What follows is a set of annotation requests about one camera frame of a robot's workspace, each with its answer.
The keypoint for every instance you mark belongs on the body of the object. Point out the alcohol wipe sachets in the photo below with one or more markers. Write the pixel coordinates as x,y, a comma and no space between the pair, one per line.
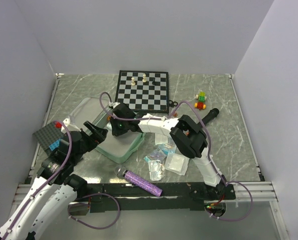
156,170

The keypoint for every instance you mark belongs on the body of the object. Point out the white gauze pad packet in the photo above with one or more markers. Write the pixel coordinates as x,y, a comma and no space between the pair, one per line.
176,163

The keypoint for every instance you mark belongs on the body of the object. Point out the mint green medicine case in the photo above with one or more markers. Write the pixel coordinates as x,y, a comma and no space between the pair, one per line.
116,148

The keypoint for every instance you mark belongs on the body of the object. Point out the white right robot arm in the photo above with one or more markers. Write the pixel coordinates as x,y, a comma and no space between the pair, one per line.
192,139

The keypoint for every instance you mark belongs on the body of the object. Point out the clear plaster strip packet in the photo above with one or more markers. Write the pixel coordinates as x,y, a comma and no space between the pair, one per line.
161,139

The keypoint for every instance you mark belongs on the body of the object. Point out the grey lego baseplate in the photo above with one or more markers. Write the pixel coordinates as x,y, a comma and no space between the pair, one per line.
47,135

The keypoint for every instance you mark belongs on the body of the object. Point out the cream chess pawn right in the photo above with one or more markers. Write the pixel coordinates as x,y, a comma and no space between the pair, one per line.
144,79

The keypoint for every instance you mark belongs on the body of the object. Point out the colourful toy block car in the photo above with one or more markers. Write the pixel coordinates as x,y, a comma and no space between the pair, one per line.
201,99

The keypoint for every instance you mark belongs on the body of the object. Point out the blue lego brick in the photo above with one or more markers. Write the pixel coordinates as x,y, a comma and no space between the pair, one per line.
54,145

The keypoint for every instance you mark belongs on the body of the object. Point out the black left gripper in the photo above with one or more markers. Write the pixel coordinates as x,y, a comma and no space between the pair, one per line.
98,135

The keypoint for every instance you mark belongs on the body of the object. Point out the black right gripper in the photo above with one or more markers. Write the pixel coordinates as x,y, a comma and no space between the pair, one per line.
116,131

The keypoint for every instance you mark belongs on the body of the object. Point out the cream chess pawn left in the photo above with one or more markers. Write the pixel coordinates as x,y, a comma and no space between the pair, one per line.
133,81

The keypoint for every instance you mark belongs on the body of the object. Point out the blue white mask packet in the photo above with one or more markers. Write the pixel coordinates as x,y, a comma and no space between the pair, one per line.
167,148

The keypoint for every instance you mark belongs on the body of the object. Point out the black tube orange cap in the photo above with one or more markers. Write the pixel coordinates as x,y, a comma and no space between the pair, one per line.
213,113

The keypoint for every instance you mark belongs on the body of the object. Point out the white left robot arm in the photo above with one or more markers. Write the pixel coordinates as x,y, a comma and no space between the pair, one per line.
55,185

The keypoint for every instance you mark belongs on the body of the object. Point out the black white chessboard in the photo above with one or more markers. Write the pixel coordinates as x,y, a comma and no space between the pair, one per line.
144,96

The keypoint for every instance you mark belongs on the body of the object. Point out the purple glitter microphone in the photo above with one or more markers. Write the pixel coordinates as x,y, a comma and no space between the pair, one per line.
131,177

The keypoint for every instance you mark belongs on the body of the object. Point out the cream chess pawn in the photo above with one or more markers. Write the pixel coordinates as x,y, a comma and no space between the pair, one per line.
144,79
133,81

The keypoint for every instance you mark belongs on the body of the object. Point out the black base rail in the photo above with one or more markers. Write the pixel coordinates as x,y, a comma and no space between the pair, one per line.
175,195

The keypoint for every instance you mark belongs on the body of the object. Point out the black binder clip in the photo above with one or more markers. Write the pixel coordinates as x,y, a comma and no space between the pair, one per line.
172,103

